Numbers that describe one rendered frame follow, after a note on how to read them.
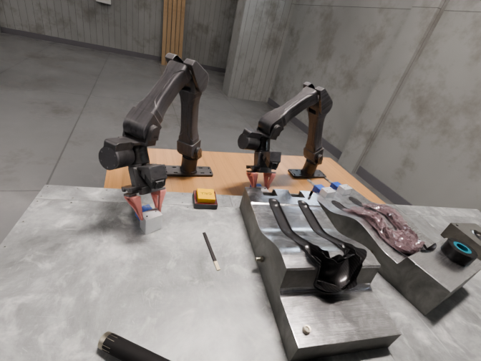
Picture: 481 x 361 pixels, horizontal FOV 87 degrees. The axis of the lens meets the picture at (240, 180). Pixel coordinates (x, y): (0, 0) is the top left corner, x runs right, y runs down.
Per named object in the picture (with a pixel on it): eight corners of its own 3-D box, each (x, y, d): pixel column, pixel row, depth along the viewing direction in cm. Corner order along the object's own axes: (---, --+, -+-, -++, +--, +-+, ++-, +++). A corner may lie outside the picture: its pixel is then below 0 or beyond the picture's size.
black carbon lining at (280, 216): (264, 203, 85) (272, 179, 80) (305, 205, 90) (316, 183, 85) (307, 299, 57) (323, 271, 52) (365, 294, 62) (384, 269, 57)
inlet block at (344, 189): (318, 183, 116) (323, 172, 113) (326, 182, 118) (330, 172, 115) (340, 200, 107) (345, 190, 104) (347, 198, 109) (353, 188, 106)
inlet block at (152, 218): (125, 208, 78) (125, 194, 75) (141, 203, 82) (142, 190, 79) (145, 234, 71) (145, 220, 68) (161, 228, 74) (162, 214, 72)
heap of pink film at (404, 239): (337, 210, 94) (346, 193, 90) (366, 203, 103) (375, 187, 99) (401, 263, 76) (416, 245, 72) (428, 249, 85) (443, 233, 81)
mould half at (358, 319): (239, 206, 92) (248, 175, 85) (302, 209, 99) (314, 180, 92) (288, 362, 51) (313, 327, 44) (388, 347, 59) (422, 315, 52)
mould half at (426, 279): (305, 204, 103) (315, 182, 97) (345, 196, 117) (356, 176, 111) (424, 316, 69) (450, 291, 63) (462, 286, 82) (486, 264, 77)
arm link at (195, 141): (191, 161, 96) (195, 72, 75) (176, 155, 97) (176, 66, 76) (200, 153, 100) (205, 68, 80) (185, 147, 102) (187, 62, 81)
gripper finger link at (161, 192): (171, 213, 73) (164, 181, 71) (147, 221, 68) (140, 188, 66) (160, 210, 78) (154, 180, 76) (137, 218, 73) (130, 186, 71)
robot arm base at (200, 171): (216, 160, 101) (212, 152, 107) (164, 158, 94) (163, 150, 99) (213, 177, 106) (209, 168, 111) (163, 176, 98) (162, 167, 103)
